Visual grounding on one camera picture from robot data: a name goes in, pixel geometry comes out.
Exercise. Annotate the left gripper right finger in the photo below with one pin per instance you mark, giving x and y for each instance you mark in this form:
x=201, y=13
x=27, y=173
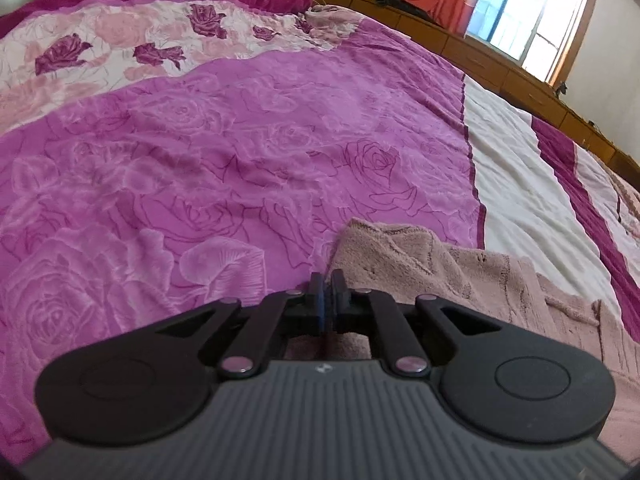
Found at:
x=375, y=314

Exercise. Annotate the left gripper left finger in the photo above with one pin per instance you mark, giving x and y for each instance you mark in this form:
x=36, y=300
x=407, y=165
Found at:
x=278, y=318

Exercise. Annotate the pink knit cardigan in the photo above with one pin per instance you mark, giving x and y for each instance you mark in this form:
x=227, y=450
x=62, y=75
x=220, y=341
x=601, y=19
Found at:
x=407, y=261

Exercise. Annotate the striped pink magenta bedspread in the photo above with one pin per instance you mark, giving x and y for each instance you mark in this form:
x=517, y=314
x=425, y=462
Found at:
x=159, y=154

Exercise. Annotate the long wooden drawer cabinet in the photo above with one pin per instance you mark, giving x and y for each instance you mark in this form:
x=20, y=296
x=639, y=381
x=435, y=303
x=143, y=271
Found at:
x=496, y=74

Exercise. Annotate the black item on cabinet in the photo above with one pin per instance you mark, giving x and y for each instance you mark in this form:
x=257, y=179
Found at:
x=404, y=6

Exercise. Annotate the window with wooden frame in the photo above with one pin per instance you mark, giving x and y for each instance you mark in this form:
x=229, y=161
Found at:
x=540, y=36

